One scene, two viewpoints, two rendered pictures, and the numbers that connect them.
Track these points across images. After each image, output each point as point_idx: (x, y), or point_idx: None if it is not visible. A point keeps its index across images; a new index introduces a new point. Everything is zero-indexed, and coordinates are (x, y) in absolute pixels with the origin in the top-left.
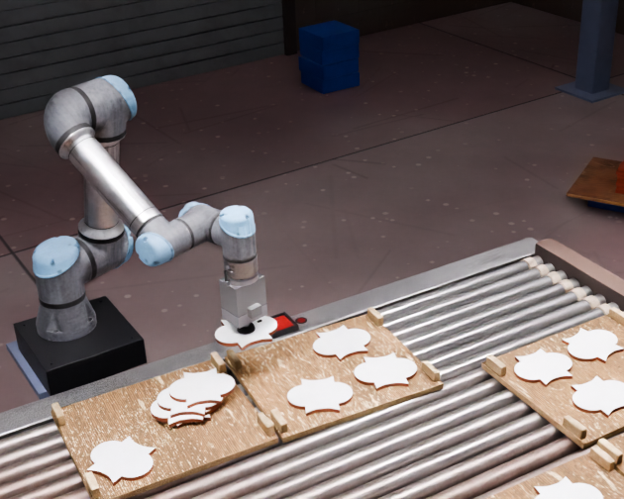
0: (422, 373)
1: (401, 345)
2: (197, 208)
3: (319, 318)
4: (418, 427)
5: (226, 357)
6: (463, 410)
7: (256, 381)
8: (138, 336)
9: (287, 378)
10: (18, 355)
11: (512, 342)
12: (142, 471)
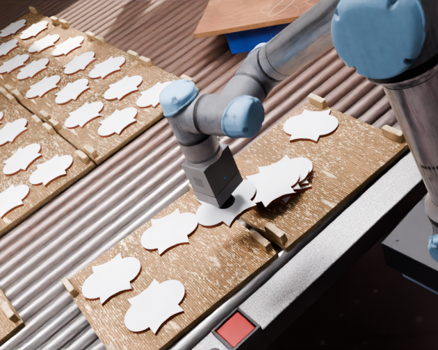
0: (79, 289)
1: (94, 326)
2: (231, 96)
3: None
4: (92, 239)
5: (274, 251)
6: (54, 267)
7: (233, 231)
8: (391, 244)
9: (204, 244)
10: None
11: None
12: (288, 121)
